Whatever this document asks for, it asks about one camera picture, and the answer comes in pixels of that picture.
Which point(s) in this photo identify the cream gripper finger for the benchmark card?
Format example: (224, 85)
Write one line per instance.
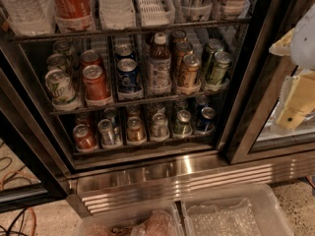
(282, 46)
(297, 100)

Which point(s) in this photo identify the blue pepsi can bottom shelf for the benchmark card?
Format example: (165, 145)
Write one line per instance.
(205, 119)

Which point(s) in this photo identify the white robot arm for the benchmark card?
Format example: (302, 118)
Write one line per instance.
(302, 46)

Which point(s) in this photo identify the closed glass fridge door right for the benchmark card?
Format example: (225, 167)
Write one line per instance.
(260, 91)

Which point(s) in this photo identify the green can middle front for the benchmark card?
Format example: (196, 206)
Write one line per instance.
(221, 65)

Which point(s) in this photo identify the green can middle rear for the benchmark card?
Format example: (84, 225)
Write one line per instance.
(212, 46)

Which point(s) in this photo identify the orange brown can middle front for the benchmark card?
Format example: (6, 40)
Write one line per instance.
(188, 71)

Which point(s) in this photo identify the green can bottom shelf front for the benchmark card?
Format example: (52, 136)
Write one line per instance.
(182, 126)

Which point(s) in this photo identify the white plastic shelf tray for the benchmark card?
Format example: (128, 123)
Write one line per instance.
(156, 12)

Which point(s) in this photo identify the silver can bottom shelf front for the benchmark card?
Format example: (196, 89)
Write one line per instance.
(160, 126)

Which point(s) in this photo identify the blue pepsi can middle front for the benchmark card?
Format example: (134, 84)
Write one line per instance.
(128, 76)

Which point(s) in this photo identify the blue pepsi can middle rear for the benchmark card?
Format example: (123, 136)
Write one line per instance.
(123, 51)

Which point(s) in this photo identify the orange can bottom shelf front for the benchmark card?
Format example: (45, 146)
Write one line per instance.
(135, 129)

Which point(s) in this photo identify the red soda can middle front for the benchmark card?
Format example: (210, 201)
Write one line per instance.
(95, 81)

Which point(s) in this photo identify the red soda can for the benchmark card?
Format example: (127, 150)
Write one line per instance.
(95, 81)
(90, 57)

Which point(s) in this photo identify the silver blue can bottom front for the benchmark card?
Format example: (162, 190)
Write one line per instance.
(106, 130)

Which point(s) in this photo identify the red soda can middle rear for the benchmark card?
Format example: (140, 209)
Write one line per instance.
(90, 57)

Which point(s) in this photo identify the red can bottom shelf front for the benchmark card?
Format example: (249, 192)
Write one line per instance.
(84, 137)

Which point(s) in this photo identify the white green 7up can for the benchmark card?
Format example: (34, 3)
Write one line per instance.
(60, 87)

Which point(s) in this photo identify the clear water bottle top shelf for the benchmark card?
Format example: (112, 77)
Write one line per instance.
(30, 17)

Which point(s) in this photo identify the open fridge door left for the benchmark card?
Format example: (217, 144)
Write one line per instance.
(17, 134)

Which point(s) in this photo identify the clear plastic bin right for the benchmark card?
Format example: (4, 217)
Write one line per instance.
(240, 210)

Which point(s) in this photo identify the clear plastic bin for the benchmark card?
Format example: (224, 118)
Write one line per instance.
(154, 218)
(240, 210)

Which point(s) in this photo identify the brown tea bottle white cap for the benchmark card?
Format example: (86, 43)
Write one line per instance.
(159, 62)

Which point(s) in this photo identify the clear plastic bin left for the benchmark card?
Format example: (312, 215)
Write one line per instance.
(154, 218)

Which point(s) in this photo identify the red coca cola bottle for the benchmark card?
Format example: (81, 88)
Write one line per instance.
(73, 9)

